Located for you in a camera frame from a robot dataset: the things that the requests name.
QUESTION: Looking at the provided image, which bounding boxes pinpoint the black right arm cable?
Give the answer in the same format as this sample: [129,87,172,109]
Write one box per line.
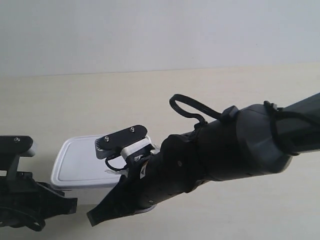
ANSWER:
[168,93,241,126]

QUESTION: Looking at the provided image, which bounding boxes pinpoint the white lidded plastic container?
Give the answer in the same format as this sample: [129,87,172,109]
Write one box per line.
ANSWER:
[50,134,121,207]

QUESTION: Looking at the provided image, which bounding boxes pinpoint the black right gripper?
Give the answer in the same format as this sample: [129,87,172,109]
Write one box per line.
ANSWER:
[86,139,207,227]

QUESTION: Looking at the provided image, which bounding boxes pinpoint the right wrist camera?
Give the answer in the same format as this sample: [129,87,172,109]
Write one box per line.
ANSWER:
[94,124,152,160]

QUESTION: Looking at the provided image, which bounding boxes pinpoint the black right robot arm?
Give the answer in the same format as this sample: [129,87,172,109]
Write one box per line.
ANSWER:
[87,94,320,226]

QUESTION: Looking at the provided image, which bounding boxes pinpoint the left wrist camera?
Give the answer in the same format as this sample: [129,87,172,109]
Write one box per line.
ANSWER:
[0,135,36,181]

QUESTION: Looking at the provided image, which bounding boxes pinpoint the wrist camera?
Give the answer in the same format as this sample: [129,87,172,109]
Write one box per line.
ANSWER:
[0,135,36,181]
[94,124,152,160]

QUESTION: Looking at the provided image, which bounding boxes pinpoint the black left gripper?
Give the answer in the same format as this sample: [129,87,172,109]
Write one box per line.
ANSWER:
[0,171,78,225]

